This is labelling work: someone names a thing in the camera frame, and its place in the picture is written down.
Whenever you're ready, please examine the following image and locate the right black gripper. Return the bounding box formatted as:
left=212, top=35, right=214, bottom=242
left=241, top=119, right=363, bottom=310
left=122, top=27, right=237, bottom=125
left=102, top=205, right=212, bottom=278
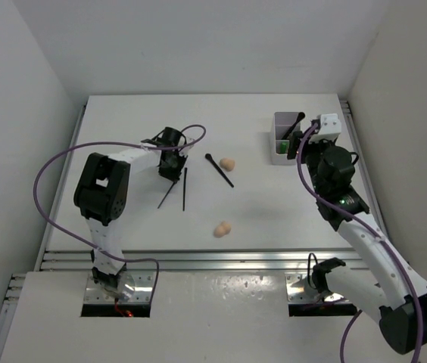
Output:
left=288, top=131, right=335, bottom=196

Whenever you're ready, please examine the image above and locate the thin black eyeliner pencil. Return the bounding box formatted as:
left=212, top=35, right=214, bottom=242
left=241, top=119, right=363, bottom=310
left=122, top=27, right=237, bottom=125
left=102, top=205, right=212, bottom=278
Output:
left=157, top=181, right=178, bottom=209

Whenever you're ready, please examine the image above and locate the green lipstick tube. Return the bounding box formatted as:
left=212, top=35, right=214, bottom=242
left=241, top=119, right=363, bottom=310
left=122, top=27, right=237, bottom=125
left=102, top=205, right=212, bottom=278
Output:
left=279, top=140, right=289, bottom=154

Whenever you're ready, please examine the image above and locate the large black powder brush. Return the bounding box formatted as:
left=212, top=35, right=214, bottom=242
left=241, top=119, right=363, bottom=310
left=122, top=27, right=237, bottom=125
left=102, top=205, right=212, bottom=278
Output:
left=282, top=112, right=306, bottom=140

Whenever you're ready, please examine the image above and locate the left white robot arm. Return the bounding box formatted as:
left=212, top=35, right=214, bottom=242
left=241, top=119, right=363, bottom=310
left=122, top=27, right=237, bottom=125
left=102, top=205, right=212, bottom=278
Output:
left=73, top=127, right=194, bottom=293

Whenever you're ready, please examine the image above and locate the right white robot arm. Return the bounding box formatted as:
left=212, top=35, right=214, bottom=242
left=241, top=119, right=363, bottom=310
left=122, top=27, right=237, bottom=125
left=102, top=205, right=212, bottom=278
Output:
left=287, top=126, right=427, bottom=361

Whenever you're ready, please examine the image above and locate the upper beige makeup sponge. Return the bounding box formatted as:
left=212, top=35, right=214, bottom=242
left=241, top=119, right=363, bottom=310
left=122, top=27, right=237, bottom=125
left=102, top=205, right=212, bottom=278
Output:
left=220, top=158, right=235, bottom=172

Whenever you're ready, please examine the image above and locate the beige makeup sponge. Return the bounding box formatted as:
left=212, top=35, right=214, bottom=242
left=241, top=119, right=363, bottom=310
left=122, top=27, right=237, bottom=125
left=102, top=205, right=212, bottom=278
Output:
left=220, top=158, right=235, bottom=172
left=213, top=221, right=232, bottom=238

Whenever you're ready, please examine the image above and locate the lower beige makeup sponge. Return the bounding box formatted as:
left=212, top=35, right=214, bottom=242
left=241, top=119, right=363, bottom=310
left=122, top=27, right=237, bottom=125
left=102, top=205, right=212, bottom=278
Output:
left=213, top=221, right=232, bottom=238

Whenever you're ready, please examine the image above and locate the small black blending brush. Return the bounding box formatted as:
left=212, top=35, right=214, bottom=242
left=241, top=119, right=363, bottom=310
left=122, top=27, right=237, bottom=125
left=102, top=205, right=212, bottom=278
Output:
left=204, top=153, right=234, bottom=188

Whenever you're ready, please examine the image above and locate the white organizer box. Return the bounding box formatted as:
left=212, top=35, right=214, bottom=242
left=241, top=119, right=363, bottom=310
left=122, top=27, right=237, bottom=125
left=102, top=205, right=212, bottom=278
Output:
left=270, top=111, right=306, bottom=166

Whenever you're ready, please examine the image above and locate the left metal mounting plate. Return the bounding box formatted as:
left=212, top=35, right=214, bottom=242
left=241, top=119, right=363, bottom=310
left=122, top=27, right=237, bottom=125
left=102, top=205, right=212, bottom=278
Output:
left=83, top=268, right=158, bottom=305

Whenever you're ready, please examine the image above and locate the metal mounting plate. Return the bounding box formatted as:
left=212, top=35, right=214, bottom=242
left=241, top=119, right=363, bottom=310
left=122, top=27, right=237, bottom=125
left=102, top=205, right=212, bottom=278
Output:
left=285, top=272, right=350, bottom=306
left=83, top=268, right=158, bottom=305

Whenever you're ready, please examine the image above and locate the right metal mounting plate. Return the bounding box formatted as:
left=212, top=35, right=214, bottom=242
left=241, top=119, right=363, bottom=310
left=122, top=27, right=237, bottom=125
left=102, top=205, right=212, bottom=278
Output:
left=285, top=272, right=350, bottom=306

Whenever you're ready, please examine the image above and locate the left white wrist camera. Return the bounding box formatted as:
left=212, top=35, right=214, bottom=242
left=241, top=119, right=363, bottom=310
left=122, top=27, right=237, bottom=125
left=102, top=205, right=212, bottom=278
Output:
left=177, top=137, right=195, bottom=157

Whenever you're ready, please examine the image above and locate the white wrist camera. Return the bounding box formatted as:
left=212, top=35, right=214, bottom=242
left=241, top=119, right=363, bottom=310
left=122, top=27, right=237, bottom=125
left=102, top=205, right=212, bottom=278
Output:
left=308, top=113, right=342, bottom=144
left=177, top=137, right=195, bottom=157

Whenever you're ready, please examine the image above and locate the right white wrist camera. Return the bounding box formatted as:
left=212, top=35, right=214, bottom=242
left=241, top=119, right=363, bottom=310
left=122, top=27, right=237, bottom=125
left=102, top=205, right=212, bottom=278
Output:
left=308, top=113, right=342, bottom=144

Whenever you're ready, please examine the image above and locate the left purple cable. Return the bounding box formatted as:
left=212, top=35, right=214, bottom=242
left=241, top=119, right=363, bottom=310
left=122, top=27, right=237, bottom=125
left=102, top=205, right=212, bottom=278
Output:
left=33, top=123, right=207, bottom=299

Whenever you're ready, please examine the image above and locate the purple cable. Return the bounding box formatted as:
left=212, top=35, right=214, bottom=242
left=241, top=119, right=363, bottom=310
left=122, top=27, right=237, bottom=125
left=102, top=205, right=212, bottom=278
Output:
left=296, top=120, right=425, bottom=363
left=33, top=123, right=207, bottom=299

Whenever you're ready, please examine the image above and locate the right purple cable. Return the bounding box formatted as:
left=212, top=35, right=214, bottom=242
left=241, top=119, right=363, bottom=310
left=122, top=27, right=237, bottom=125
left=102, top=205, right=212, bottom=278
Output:
left=296, top=120, right=425, bottom=363

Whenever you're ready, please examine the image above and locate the aluminium frame rail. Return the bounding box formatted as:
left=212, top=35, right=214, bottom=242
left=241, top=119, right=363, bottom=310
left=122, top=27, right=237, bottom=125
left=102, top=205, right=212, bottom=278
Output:
left=0, top=95, right=368, bottom=362

